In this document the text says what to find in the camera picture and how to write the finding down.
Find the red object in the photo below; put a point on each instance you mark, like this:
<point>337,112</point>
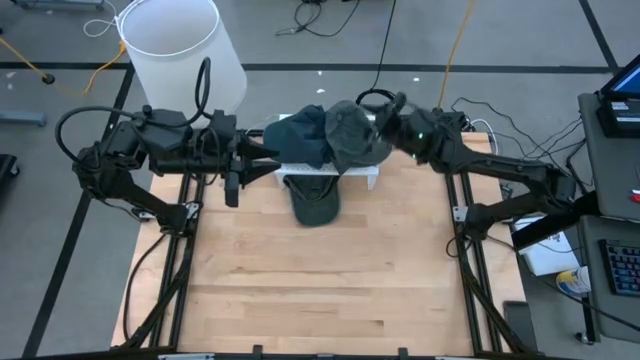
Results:
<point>636,196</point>

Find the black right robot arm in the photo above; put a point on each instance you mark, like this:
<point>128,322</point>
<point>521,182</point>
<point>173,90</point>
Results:
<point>500,167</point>

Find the grey furniture foot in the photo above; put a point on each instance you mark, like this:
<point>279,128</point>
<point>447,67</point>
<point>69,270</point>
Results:
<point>20,118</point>

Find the black computer monitor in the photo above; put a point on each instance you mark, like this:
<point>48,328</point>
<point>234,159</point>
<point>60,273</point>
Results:
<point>627,80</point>

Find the black desk bar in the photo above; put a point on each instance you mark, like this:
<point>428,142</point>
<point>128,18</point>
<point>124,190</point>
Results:
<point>550,227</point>

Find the white yellow labelled container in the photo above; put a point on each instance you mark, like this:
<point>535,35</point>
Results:
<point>575,282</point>

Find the white perforated metal shelf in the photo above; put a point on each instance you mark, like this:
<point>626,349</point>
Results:
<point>372,180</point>

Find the black caster wheel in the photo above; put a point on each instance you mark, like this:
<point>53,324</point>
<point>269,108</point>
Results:
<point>583,338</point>

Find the white cardboard box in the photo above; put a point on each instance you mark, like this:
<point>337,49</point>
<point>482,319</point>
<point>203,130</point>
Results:
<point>545,257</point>

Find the black keyboard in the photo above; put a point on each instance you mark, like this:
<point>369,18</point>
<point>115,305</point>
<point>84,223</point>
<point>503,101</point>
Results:
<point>622,267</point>

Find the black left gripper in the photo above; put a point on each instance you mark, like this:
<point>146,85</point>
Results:
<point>225,150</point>

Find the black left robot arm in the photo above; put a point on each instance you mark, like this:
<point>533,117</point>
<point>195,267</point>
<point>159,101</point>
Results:
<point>160,145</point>

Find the black aluminium table frame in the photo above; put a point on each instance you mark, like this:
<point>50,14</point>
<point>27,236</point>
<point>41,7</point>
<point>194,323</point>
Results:
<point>300,357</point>

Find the black wheeled furniture base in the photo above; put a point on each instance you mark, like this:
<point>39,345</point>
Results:
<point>6,170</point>

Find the black labelled device box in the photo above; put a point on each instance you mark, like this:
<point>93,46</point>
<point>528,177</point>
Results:
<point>620,120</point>

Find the black phone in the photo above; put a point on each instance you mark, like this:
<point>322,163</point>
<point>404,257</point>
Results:
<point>520,325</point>

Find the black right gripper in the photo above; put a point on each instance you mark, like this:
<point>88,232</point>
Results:
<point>397,125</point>

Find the grey metal floor bar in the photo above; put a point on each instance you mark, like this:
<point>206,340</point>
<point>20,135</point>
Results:
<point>55,4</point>

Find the grey keyboard desk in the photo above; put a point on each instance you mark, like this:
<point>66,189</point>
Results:
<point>620,315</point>

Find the white shade table lamp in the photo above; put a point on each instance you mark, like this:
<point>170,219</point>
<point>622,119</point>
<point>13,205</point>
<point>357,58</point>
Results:
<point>175,60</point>

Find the black floor grommet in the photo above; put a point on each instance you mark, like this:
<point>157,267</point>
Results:
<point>48,78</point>

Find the grey desk top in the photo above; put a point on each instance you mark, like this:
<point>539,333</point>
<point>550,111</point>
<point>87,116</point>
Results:
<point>627,160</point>

